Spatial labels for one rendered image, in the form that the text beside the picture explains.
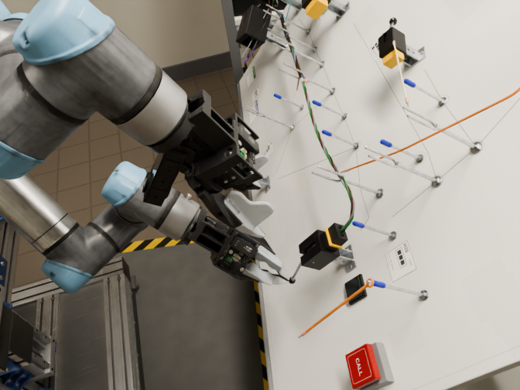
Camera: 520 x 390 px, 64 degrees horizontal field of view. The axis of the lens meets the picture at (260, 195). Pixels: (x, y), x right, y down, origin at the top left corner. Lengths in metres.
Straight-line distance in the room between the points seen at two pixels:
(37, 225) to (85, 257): 0.09
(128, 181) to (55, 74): 0.31
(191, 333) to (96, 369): 0.42
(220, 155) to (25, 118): 0.20
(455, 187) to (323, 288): 0.31
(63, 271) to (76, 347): 1.13
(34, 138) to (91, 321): 1.49
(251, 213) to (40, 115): 0.26
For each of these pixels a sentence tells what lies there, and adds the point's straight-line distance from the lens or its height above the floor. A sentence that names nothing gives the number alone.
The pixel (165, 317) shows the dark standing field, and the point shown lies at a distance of 2.01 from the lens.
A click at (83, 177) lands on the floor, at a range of 2.76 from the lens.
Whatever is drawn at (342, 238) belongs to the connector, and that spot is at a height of 1.19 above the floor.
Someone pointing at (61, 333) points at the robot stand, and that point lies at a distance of 1.93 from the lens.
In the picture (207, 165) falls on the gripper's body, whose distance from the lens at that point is 0.48.
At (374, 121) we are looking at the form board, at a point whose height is 1.22.
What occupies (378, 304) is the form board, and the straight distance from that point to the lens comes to 0.70.
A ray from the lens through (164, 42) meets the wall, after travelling 3.15.
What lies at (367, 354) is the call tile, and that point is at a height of 1.13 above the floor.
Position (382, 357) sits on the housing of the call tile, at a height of 1.12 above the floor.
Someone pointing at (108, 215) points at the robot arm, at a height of 1.19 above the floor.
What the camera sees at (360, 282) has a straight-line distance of 0.72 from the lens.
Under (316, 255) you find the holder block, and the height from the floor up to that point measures 1.16.
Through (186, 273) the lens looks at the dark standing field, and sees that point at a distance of 2.09.
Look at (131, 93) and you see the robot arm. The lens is 0.41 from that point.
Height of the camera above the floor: 1.75
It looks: 49 degrees down
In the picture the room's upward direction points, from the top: 9 degrees counter-clockwise
